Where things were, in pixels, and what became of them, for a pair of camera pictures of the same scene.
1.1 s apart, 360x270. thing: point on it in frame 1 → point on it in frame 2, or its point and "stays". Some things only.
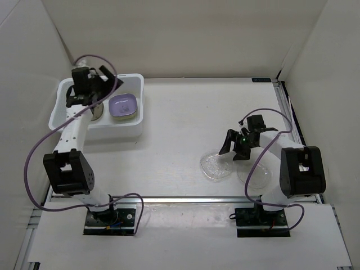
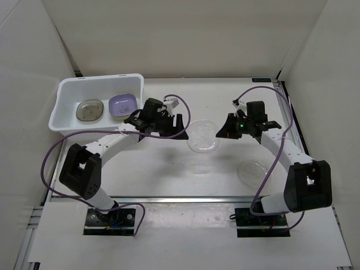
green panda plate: [128, 118] stays
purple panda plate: [122, 104] stays
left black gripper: [96, 77] → [172, 130]
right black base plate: [255, 222] stays
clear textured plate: [217, 166] → [202, 136]
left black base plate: [113, 222] stays
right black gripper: [231, 136] → [228, 131]
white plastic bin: [123, 109] stays
